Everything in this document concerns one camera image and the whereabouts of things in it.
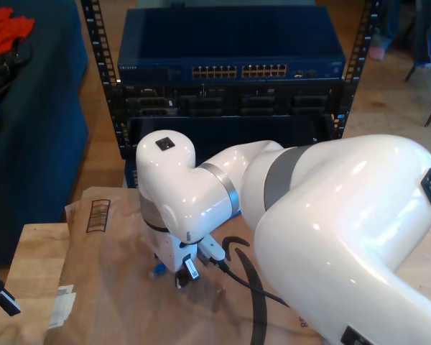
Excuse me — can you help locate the brown printed paper mailer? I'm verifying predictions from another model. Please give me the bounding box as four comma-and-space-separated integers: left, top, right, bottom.
45, 185, 326, 345

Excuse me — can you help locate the dark blue equipment case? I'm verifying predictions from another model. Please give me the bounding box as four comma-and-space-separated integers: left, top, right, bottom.
124, 160, 141, 188

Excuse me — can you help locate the plain brown paper mailer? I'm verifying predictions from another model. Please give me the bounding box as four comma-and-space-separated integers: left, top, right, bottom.
64, 198, 85, 238

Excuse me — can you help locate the blue sofa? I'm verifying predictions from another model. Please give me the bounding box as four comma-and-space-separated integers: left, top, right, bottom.
0, 0, 91, 269

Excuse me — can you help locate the black rack server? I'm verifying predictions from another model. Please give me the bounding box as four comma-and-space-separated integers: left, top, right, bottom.
120, 83, 344, 118

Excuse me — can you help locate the orange cloth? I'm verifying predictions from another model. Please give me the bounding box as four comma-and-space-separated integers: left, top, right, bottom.
0, 5, 36, 58

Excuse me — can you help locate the person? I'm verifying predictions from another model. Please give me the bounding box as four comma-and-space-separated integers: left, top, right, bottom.
368, 0, 403, 61

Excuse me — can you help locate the black camera cable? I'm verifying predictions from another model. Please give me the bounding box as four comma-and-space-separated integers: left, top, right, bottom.
214, 259, 292, 310

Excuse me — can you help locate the black open frame rack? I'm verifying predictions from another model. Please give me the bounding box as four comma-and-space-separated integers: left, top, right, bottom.
79, 0, 381, 161

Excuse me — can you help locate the black strap bundle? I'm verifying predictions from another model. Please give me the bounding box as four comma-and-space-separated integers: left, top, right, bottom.
0, 37, 34, 101

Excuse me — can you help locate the blue network switch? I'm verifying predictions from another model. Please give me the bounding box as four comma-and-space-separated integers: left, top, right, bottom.
116, 6, 347, 84

